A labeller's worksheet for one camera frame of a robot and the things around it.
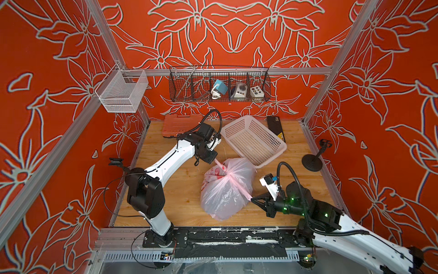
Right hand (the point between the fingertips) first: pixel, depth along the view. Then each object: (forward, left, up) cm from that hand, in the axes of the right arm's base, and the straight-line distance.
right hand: (250, 204), depth 65 cm
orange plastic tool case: (+55, +44, -12) cm, 71 cm away
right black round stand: (+30, -42, -17) cm, 54 cm away
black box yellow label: (+61, -25, -17) cm, 68 cm away
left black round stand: (+15, +57, +6) cm, 60 cm away
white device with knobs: (+55, +2, +14) cm, 57 cm away
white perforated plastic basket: (+48, -7, -17) cm, 51 cm away
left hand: (+26, +18, -3) cm, 31 cm away
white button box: (+58, -8, +11) cm, 59 cm away
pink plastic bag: (+8, +9, -3) cm, 13 cm away
